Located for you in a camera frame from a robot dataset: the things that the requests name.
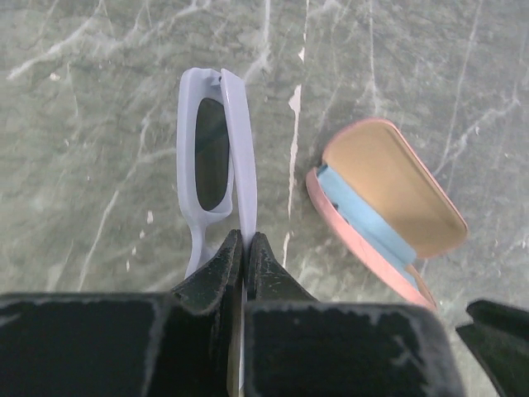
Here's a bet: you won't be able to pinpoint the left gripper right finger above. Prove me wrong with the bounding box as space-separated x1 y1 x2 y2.
244 233 465 396

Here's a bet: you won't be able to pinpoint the light blue cleaning cloth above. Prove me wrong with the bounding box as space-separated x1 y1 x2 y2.
317 165 418 289

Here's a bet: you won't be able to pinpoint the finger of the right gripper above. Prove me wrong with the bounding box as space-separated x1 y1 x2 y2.
456 299 528 397

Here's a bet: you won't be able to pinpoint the pink glasses case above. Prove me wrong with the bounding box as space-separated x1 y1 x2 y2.
306 118 468 309

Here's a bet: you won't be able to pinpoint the white sunglasses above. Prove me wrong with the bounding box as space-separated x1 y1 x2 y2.
159 68 257 396

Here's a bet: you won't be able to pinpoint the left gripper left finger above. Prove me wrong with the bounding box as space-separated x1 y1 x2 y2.
1 230 243 396

